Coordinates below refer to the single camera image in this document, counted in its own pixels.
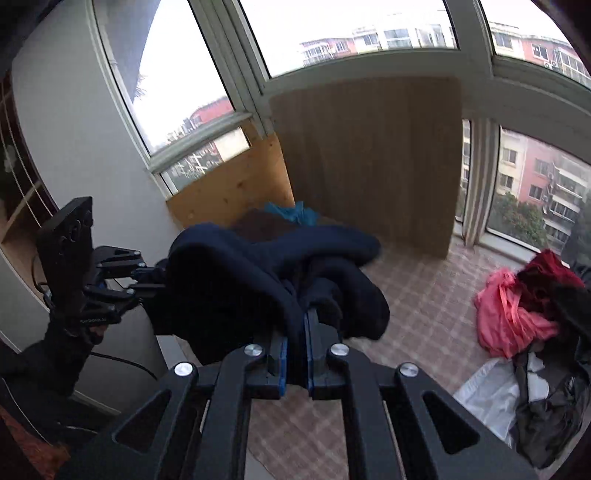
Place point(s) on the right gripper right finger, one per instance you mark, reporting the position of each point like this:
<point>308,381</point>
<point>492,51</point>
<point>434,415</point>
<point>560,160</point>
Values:
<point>399,422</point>

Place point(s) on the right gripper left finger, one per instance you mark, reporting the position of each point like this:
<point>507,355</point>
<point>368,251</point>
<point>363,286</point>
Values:
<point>194,423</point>

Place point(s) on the navy blue garment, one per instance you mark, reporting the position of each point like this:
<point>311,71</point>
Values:
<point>222,291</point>

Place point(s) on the person left hand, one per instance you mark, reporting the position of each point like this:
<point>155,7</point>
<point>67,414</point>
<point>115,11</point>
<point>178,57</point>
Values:
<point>95,334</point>

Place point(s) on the pink plaid blanket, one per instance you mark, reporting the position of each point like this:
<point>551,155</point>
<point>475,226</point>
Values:
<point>432,324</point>

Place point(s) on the white garment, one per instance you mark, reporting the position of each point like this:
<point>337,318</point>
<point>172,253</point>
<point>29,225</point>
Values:
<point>492,394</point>

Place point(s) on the wooden lattice shelf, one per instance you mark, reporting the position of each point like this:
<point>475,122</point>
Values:
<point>25,201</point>

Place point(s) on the pink garment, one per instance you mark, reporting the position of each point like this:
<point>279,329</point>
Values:
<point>504,328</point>

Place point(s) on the dark brown garment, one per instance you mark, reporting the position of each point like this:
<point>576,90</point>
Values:
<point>261,226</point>

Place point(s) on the black grey garment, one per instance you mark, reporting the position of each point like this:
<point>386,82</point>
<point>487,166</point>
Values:
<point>554,381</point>

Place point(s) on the pine plank board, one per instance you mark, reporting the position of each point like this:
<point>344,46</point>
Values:
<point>247,181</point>

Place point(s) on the light blue garment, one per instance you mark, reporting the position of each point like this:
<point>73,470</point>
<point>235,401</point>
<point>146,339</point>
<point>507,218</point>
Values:
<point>299,214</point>

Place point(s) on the large wood grain board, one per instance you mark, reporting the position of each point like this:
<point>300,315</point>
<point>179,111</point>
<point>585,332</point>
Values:
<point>383,155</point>

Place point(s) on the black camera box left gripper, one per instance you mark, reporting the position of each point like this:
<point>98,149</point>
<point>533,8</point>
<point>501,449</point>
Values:
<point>64,247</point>

